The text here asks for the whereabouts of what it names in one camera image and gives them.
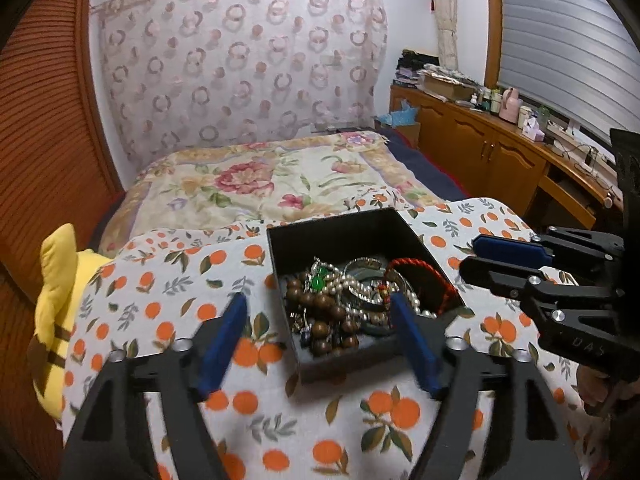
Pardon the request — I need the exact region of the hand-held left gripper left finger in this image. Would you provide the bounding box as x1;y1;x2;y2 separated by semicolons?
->
60;291;249;480

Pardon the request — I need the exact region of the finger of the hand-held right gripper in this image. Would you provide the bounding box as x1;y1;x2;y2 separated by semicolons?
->
459;256;626;378
471;226;626;286

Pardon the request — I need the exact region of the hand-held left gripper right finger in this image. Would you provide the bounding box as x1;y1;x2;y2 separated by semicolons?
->
390;292;583;480

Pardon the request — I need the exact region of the red braided cord bracelet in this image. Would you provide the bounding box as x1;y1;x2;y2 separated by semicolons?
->
377;257;458;318

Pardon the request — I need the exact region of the silver bangle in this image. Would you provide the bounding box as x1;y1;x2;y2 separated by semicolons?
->
345;256;396;306

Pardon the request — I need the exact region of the white pearl necklace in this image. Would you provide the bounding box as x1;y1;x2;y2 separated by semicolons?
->
320;270;436;321

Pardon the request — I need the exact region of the brown wooden bead bracelet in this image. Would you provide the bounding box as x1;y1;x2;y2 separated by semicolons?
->
285;277;361;358

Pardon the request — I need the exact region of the silver chain green pendant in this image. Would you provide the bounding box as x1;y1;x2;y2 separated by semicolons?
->
300;257;333;293

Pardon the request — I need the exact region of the black square box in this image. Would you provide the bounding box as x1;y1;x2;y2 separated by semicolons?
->
266;207;466;386

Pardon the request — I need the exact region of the person's right hand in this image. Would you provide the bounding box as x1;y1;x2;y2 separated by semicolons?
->
575;365;618;418

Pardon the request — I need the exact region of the orange fruit print tablecloth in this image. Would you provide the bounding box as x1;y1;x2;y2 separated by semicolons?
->
60;195;611;480

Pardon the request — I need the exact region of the dark blue bed sheet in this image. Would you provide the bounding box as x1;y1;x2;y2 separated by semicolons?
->
375;130;471;201

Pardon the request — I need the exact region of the wooden cabinet desk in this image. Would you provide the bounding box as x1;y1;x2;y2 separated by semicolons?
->
389;82;626;231

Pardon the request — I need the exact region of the pink jug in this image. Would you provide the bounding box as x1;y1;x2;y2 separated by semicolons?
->
500;87;521;122

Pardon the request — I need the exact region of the yellow plush toy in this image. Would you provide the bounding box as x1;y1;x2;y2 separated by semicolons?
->
26;223;113;421

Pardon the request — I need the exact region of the floral bed blanket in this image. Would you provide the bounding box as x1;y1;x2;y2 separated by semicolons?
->
97;130;431;256

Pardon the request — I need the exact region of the cardboard box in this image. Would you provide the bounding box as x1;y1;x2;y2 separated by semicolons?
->
417;72;476;101

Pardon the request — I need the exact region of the grey window blind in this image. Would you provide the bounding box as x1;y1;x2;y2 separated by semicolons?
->
500;0;640;136

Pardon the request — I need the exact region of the stack of dark books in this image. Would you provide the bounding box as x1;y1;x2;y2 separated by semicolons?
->
395;50;441;88

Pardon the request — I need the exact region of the cream lace curtain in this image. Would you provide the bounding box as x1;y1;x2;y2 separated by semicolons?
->
427;0;458;68

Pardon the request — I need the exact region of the wooden louvered wardrobe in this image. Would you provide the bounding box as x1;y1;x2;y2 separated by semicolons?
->
0;0;123;480

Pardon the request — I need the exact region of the sheer ring pattern curtain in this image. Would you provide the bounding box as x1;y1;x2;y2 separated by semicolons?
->
90;0;390;171

